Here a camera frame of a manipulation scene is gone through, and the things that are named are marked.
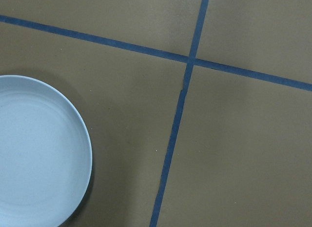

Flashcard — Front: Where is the light blue plate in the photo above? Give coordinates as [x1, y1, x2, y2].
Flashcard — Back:
[0, 75, 92, 227]

